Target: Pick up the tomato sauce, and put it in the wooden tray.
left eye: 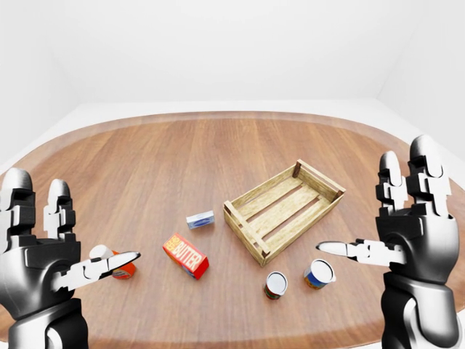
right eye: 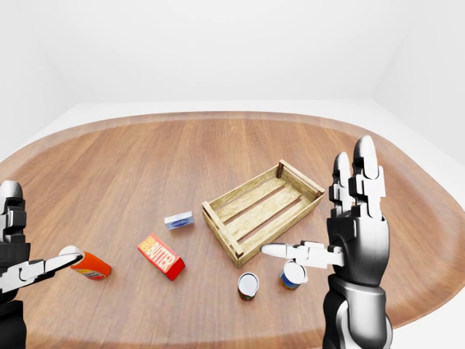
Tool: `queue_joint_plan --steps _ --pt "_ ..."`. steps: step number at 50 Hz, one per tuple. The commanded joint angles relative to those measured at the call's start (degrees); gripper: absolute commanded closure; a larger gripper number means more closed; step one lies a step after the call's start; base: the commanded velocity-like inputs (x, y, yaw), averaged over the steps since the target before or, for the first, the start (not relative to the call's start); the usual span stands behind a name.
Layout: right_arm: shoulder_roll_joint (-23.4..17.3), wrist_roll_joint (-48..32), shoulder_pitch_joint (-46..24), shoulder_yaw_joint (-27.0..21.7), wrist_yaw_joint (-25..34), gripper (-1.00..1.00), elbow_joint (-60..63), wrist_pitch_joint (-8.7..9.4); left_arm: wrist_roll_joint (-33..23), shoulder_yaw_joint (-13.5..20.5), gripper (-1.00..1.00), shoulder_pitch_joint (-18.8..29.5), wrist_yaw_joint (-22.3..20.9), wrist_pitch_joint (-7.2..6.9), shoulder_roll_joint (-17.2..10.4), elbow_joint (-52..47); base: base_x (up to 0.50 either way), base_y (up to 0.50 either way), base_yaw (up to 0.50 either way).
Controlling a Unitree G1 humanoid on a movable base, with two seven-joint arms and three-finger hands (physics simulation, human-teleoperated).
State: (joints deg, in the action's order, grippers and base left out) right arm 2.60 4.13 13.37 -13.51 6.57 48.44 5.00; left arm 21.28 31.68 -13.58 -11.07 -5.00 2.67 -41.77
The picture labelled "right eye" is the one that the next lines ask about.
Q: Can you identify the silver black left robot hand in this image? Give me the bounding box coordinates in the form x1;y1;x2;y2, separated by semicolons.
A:
0;180;84;302

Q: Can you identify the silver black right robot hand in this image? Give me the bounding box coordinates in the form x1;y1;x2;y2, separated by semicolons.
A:
260;135;391;289

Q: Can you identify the wooden slat tray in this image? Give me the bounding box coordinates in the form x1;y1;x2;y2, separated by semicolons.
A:
201;159;326;268

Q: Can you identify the orange bottle with white cap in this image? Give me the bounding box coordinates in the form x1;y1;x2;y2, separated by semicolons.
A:
58;245;113;281

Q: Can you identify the tin with blue yellow label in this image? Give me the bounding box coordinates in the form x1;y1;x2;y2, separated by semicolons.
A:
279;259;309;291

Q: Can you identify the tin with red green label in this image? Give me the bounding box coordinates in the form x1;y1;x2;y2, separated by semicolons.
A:
238;272;260;302

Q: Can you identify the red butter box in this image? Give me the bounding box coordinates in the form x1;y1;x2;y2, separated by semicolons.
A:
137;233;186;281

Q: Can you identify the small blue white box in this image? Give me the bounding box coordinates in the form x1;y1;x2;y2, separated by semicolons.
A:
163;211;195;230

